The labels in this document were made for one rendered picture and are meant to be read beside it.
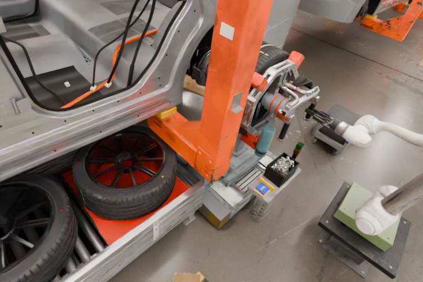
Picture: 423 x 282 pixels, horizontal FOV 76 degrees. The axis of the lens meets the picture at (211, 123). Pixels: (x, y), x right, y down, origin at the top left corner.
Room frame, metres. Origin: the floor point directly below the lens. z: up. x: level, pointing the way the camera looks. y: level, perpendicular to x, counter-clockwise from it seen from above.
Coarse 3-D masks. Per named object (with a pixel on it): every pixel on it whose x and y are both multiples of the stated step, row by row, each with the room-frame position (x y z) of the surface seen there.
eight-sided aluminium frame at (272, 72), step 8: (280, 64) 1.59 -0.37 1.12; (288, 64) 1.61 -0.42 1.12; (272, 72) 1.48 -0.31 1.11; (280, 72) 1.52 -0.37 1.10; (288, 72) 1.72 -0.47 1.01; (296, 72) 1.71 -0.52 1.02; (272, 80) 1.46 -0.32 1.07; (288, 80) 1.77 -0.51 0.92; (264, 88) 1.41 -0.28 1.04; (248, 96) 1.39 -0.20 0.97; (256, 96) 1.38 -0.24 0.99; (288, 96) 1.74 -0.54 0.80; (248, 104) 1.38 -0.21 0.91; (256, 104) 1.37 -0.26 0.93; (248, 112) 1.40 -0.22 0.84; (248, 120) 1.35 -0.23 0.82; (264, 120) 1.63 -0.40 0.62; (272, 120) 1.64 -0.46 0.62; (248, 128) 1.36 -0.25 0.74; (256, 128) 1.55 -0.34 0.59
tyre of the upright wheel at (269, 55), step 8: (264, 48) 1.65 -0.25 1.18; (272, 48) 1.67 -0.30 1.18; (264, 56) 1.56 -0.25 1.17; (272, 56) 1.58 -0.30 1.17; (280, 56) 1.65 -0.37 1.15; (288, 56) 1.74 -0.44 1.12; (256, 64) 1.50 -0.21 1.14; (264, 64) 1.51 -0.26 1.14; (272, 64) 1.59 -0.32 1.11; (240, 128) 1.45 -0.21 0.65
